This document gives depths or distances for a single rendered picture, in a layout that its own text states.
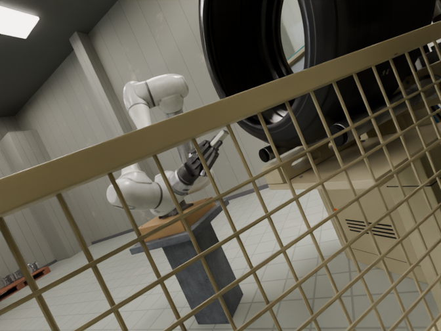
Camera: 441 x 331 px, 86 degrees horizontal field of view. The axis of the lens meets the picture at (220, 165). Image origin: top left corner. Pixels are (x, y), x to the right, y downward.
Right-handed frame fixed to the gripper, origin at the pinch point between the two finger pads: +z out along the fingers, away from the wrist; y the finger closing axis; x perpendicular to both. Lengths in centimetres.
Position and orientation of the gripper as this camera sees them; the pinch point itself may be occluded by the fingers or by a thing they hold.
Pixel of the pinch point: (219, 138)
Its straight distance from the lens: 83.8
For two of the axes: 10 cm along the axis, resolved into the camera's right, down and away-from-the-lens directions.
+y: 5.2, 7.4, -4.3
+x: -5.7, -0.7, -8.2
